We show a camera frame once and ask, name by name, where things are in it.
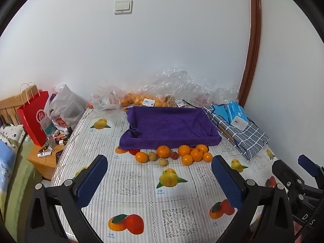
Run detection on white printed pillow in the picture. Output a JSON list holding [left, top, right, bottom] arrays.
[[0, 124, 26, 148]]

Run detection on wooden nightstand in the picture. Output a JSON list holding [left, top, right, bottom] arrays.
[[27, 129, 74, 182]]

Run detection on clear bag of brown fruits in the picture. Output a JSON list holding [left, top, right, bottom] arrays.
[[164, 94, 189, 108]]

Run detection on brown wooden door frame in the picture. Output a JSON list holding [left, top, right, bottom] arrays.
[[238, 0, 262, 107]]

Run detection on clear plastic bag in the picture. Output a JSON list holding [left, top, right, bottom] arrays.
[[90, 82, 125, 111]]

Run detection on purple towel lined tray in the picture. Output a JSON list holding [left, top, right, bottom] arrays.
[[119, 106, 222, 150]]

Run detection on white plastic bag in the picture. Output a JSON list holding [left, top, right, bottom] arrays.
[[44, 84, 86, 135]]

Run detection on clear bag of small oranges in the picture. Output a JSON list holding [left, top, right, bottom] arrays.
[[121, 92, 169, 107]]

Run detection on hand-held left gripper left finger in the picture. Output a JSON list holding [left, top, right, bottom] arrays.
[[25, 154, 109, 243]]

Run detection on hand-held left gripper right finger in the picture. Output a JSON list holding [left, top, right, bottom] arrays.
[[211, 155, 295, 243]]

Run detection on red paper bag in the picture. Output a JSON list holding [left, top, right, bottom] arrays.
[[16, 82, 50, 147]]

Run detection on wooden headboard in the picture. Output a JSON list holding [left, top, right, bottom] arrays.
[[0, 92, 29, 130]]

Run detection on green bedsheet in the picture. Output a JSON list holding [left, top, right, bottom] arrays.
[[0, 144, 43, 232]]

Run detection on blue pillow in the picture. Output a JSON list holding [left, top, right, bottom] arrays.
[[0, 140, 17, 198]]

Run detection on small cosmetic bottles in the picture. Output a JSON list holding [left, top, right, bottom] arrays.
[[52, 129, 71, 146]]

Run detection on light blue packet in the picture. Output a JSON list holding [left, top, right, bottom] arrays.
[[211, 104, 231, 125]]

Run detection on white light switch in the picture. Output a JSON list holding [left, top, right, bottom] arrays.
[[114, 0, 133, 15]]

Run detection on blue checkered cloth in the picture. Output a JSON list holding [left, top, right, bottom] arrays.
[[202, 106, 270, 161]]

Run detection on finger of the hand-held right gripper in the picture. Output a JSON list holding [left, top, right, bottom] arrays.
[[298, 154, 324, 191], [272, 159, 305, 195]]

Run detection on blue tissue box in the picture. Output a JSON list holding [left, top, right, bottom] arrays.
[[226, 101, 251, 130]]

